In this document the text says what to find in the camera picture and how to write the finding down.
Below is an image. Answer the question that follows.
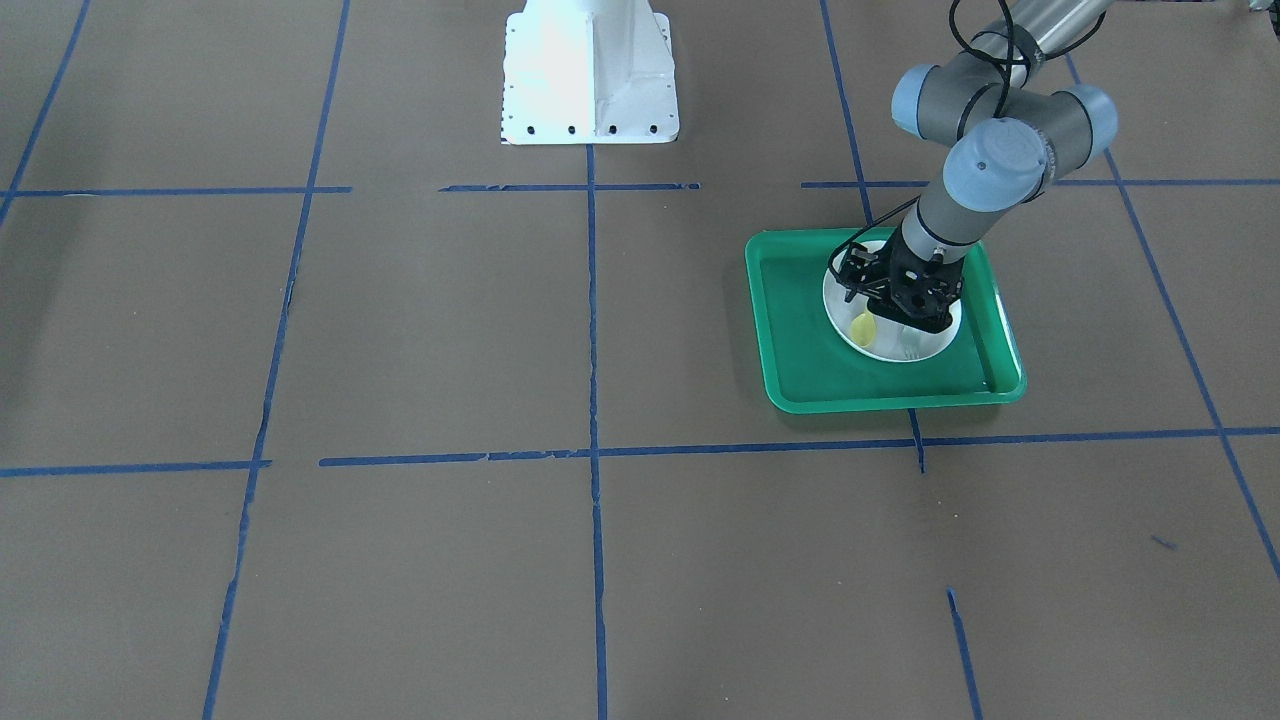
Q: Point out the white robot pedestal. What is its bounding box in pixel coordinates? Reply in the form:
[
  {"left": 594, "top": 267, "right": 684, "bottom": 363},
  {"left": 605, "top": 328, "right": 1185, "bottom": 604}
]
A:
[{"left": 500, "top": 1, "right": 681, "bottom": 146}]

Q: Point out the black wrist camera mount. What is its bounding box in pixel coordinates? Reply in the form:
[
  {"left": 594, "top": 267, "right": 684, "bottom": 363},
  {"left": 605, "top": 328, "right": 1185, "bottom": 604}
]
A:
[{"left": 835, "top": 242, "right": 891, "bottom": 304}]

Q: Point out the white round plate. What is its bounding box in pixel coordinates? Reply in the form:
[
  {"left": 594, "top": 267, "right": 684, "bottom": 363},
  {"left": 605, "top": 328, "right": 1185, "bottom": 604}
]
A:
[{"left": 822, "top": 238, "right": 963, "bottom": 363}]

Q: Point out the green plastic tray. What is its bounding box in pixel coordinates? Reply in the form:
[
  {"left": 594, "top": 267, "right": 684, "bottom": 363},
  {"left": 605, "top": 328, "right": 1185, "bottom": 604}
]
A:
[{"left": 745, "top": 228, "right": 1027, "bottom": 414}]

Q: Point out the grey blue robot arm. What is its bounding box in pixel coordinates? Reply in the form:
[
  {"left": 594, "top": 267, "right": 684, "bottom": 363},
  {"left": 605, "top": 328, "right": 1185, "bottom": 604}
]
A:
[{"left": 858, "top": 1, "right": 1119, "bottom": 334}]

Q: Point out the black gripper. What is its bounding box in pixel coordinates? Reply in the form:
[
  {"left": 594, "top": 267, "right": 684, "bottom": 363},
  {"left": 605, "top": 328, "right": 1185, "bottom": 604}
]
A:
[{"left": 876, "top": 238, "right": 964, "bottom": 334}]

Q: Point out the yellow plastic spoon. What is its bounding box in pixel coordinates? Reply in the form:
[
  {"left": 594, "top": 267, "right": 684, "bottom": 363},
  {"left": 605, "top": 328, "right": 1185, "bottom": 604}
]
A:
[{"left": 847, "top": 311, "right": 878, "bottom": 350}]

